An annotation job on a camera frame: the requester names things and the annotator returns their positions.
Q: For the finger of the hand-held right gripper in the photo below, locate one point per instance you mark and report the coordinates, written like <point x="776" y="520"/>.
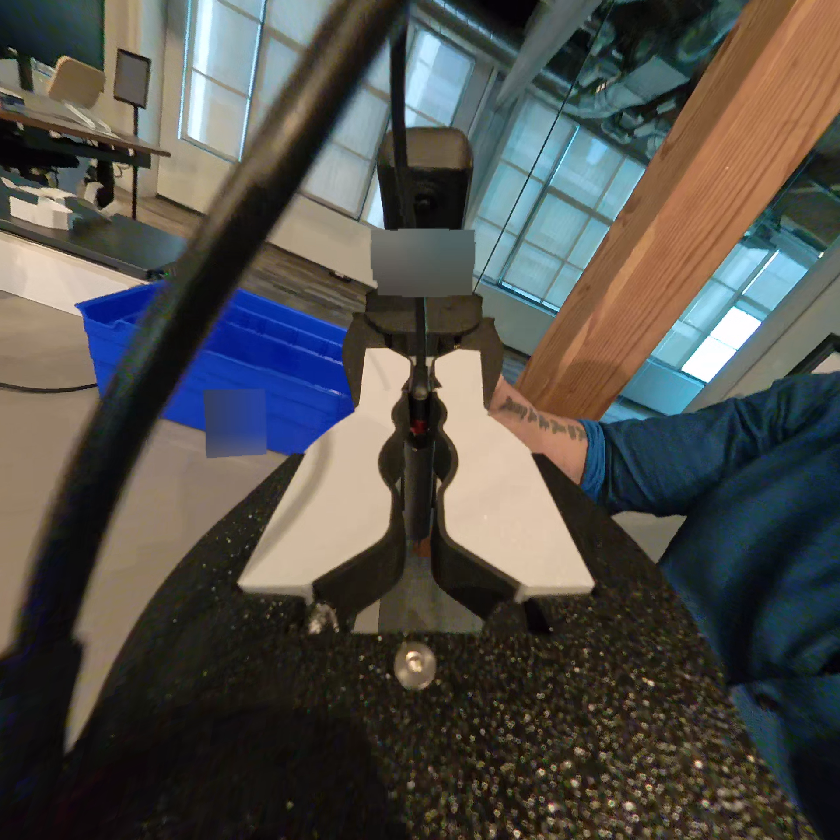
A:
<point x="466" y="374"/>
<point x="384" y="374"/>

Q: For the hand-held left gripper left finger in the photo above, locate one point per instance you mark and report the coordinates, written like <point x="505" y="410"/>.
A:
<point x="321" y="518"/>

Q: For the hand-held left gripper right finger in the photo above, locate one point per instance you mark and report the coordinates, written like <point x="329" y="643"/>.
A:
<point x="512" y="518"/>

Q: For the blue plastic bin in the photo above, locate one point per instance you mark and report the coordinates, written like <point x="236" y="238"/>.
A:
<point x="282" y="348"/>

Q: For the large grid window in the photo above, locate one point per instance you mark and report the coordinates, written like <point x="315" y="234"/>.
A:
<point x="223" y="85"/>
<point x="558" y="216"/>

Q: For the wooden beam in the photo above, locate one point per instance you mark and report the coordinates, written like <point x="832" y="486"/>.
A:
<point x="689" y="197"/>

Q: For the grey laptop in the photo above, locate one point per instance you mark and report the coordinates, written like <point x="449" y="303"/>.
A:
<point x="118" y="243"/>

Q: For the small framed sign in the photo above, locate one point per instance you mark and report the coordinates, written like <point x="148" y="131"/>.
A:
<point x="132" y="75"/>

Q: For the white laptop box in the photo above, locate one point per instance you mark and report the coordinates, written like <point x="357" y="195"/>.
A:
<point x="39" y="275"/>

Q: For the dark office desk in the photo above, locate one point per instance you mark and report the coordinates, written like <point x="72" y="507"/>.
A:
<point x="79" y="131"/>

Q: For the beige chair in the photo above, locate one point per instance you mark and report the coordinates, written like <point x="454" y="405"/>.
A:
<point x="77" y="82"/>

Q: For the white plastic holder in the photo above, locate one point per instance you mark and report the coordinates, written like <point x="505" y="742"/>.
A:
<point x="39" y="210"/>

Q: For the large wall screen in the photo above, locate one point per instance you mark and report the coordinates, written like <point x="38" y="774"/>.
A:
<point x="46" y="33"/>

